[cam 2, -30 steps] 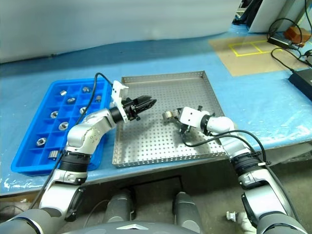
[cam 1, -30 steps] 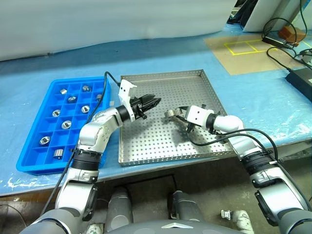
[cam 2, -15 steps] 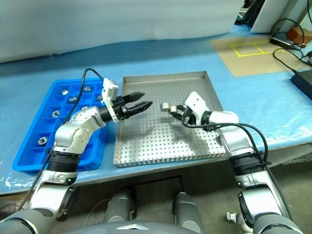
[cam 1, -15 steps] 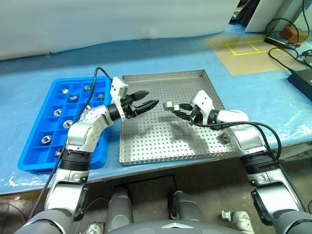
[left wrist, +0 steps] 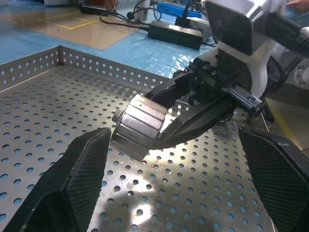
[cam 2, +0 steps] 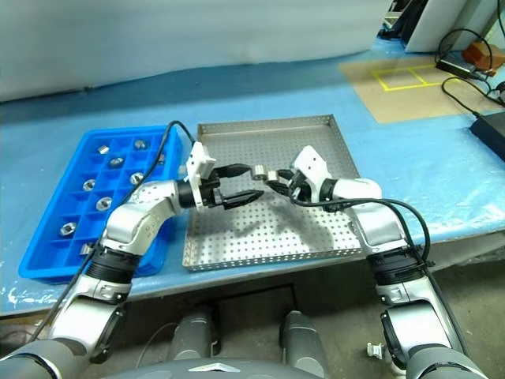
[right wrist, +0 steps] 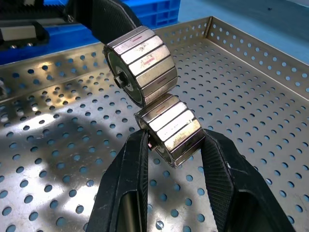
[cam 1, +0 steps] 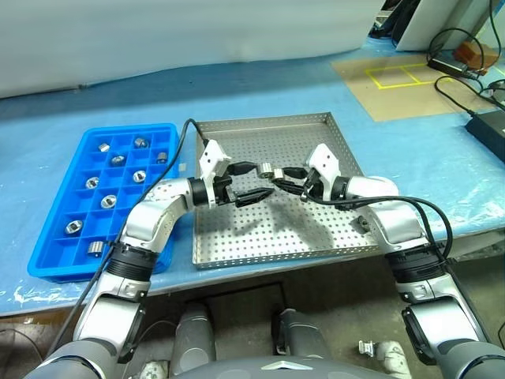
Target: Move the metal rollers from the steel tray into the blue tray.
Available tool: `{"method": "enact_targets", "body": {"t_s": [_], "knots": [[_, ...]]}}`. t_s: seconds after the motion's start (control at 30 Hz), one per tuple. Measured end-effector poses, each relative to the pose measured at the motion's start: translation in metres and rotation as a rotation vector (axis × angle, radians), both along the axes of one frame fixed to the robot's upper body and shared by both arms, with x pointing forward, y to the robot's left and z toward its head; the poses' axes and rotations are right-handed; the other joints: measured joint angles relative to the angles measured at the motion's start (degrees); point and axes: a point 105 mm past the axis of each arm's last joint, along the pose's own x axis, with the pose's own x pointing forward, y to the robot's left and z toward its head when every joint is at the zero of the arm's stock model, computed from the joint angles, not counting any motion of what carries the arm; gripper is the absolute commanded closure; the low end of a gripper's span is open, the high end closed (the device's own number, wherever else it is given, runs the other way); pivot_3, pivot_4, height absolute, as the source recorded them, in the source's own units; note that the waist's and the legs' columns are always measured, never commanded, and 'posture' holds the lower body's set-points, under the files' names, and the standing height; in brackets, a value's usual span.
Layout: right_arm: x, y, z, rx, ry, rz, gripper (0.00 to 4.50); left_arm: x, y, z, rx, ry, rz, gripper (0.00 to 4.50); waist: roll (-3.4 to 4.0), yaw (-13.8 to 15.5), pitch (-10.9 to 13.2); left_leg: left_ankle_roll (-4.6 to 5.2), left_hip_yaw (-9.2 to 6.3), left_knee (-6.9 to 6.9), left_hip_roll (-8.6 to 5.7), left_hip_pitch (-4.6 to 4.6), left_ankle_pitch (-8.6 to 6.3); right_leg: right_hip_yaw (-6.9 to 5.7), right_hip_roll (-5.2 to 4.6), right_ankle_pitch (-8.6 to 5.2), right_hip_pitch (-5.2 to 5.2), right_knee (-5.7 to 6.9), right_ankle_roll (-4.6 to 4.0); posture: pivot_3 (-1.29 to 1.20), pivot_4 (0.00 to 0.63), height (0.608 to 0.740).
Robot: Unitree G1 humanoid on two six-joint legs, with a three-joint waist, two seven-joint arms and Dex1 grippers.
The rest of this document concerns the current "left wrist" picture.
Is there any black power adapter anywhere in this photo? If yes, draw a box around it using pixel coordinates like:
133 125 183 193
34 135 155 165
79 4 108 15
147 20 203 51

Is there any blue plastic crate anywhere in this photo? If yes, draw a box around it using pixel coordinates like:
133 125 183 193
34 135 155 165
156 1 202 18

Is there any perforated metal tray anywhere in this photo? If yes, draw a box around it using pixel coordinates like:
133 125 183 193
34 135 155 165
0 45 277 232

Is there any brown cardboard mat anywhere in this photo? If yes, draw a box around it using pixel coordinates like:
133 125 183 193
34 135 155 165
0 7 143 51

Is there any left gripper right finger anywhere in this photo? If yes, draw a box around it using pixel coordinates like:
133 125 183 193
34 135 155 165
238 126 309 232

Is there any bystander bare hand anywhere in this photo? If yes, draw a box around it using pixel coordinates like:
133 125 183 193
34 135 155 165
286 0 309 15

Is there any black power cable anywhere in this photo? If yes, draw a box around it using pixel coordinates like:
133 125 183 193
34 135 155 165
99 11 151 31

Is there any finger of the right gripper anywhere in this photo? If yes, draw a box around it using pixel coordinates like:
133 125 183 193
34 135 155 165
153 99 234 150
144 71 197 111

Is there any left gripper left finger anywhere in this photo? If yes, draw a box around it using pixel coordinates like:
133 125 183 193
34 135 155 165
2 127 112 232

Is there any blue plastic table cover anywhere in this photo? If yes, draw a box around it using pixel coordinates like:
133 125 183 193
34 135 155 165
0 0 218 82

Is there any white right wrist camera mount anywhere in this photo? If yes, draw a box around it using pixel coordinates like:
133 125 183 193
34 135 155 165
204 0 289 99

